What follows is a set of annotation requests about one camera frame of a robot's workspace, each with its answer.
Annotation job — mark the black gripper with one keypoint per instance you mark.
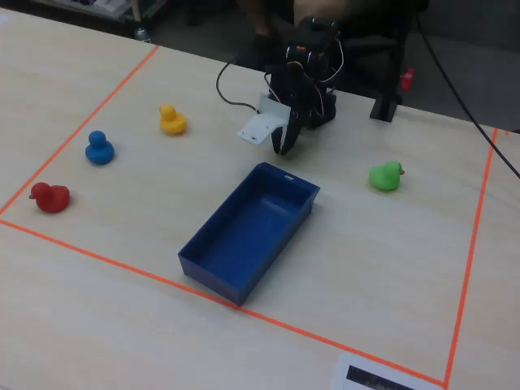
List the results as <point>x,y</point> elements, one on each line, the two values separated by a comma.
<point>293,119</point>

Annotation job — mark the green rubber duck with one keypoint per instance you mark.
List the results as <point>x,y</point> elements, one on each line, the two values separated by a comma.
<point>384,176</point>

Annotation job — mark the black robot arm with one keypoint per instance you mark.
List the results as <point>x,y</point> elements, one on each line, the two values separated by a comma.
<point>325,111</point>

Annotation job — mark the blue plastic box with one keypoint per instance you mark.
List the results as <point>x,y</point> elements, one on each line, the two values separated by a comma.
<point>248,235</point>

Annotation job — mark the yellow rubber duck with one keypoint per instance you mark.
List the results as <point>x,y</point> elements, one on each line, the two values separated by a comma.
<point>172,122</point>

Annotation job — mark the blue rubber duck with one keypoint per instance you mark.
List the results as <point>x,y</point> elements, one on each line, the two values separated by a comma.
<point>98,150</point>

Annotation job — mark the red rubber duck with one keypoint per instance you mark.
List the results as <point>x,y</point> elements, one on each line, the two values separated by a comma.
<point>50,198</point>

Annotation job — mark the black clamp stand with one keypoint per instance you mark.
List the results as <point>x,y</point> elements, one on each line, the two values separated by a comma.
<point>386,105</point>

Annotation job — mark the black office chair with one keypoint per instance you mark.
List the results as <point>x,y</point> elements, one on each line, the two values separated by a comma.
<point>365,42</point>

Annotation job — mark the red clamp knob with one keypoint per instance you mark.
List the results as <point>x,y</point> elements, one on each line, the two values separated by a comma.
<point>408,79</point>

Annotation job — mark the small grey metal object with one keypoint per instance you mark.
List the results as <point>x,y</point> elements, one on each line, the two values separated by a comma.
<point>141,34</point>

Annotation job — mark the orange tape line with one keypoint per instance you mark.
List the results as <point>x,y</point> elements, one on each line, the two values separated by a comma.
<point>81,128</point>
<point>471,252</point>
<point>162,280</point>

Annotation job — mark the white paper label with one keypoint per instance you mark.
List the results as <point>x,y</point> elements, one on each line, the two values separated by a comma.
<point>341,371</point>

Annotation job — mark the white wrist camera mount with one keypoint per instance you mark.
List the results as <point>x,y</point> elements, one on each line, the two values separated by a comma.
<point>264,122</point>

